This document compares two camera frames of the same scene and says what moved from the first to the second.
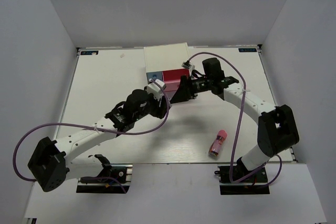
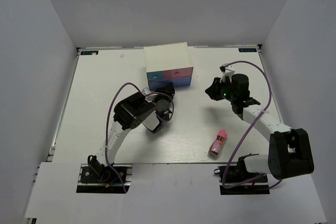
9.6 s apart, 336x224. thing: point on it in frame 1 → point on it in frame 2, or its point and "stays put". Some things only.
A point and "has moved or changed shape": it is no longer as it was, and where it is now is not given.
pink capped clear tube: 218,142 stays put
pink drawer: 172,78 has moved or changed shape
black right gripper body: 201,84 → 227,92
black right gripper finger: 185,92 → 214,91
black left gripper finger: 162,107 → 168,89
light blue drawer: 154,75 stays put
